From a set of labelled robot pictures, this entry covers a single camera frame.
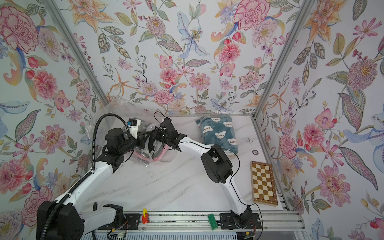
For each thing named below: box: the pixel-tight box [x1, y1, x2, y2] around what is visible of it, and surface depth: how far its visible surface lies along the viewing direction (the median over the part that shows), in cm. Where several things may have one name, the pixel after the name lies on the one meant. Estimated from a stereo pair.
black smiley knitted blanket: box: [151, 140, 166, 159], surface depth 95 cm
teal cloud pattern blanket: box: [196, 115, 239, 154], surface depth 103 cm
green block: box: [207, 213, 220, 231], surface depth 75 cm
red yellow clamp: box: [142, 208, 150, 224], surface depth 76 cm
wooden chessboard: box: [250, 161, 279, 207], surface depth 86 cm
